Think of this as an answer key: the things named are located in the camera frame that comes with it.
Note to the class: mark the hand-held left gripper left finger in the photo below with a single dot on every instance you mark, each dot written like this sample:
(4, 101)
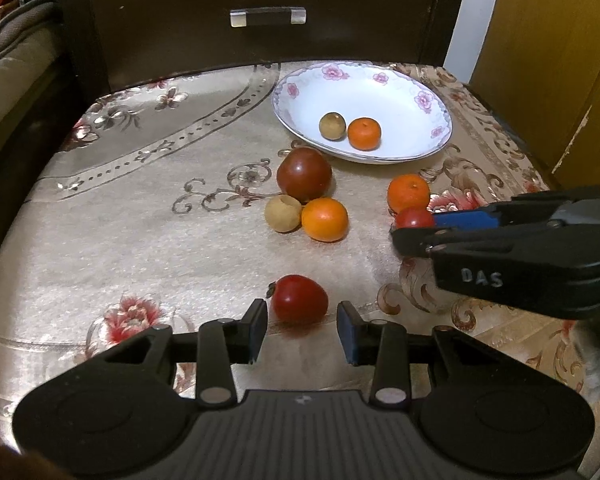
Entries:
(258, 332)

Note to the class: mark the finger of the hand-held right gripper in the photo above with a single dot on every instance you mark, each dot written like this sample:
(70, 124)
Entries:
(420, 241)
(462, 219)

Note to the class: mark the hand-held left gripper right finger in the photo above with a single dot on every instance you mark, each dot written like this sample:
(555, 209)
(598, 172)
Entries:
(346, 334)

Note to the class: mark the small red cherry tomato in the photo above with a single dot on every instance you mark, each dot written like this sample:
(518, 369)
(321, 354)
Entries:
(414, 219)

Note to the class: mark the orange tangerine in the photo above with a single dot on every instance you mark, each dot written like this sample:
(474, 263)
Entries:
(408, 192)
(364, 133)
(325, 219)

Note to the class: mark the bright red tomato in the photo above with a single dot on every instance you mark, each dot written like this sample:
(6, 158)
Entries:
(299, 299)

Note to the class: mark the tan longan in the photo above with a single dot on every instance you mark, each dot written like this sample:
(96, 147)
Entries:
(283, 214)

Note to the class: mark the large dark red tomato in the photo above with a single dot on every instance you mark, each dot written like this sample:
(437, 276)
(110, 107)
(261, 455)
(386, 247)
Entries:
(304, 175)

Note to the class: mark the white floral plate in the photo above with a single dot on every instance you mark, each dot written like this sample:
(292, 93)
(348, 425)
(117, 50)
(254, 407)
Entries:
(380, 102)

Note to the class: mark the greenish brown longan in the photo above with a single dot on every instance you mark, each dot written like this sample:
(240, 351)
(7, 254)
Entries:
(332, 125)

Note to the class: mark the beige floral tablecloth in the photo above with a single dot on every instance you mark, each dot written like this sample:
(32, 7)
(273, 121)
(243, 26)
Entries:
(130, 240)

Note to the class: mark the yellow wooden cabinet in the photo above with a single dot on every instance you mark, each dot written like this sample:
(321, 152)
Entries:
(545, 60)

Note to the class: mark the dark wooden nightstand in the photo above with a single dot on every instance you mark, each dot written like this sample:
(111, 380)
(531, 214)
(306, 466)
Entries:
(180, 25)

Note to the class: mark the patterned mattress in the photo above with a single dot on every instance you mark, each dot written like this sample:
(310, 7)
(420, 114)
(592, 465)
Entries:
(10, 70)

